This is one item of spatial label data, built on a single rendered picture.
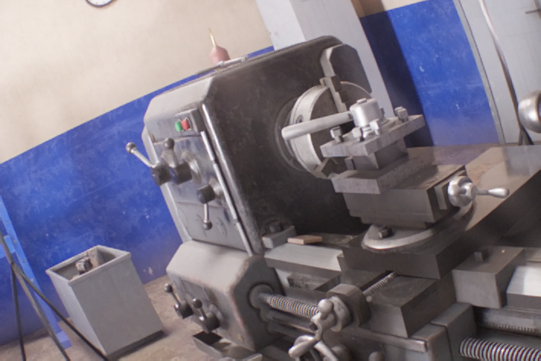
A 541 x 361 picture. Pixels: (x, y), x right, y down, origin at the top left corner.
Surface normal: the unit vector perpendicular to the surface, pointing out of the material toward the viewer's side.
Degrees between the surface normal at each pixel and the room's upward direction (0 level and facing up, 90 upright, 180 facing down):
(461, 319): 90
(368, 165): 90
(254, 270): 90
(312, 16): 90
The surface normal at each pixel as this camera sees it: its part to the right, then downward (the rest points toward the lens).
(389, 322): -0.82, 0.37
